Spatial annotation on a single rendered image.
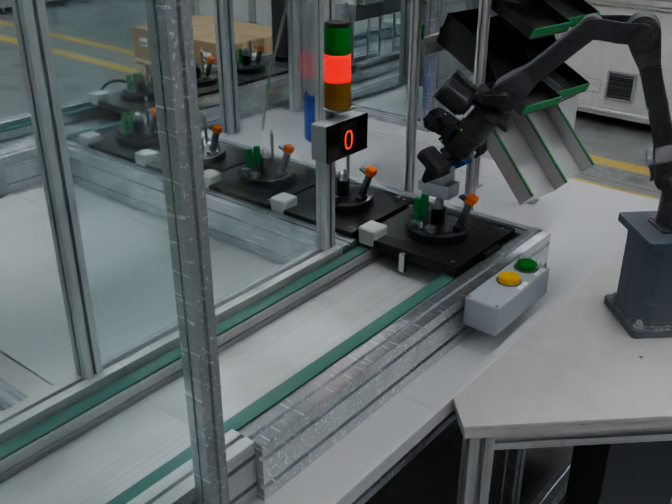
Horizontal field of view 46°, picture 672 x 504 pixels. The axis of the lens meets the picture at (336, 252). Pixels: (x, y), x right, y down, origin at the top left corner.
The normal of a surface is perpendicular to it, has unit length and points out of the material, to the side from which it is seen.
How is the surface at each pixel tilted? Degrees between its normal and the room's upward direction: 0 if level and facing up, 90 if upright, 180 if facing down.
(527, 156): 45
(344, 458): 0
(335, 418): 90
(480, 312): 90
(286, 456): 90
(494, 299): 0
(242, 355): 0
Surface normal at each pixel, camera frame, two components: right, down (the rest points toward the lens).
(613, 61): -0.65, 0.34
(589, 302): 0.00, -0.90
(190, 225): 0.77, 0.28
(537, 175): 0.46, -0.40
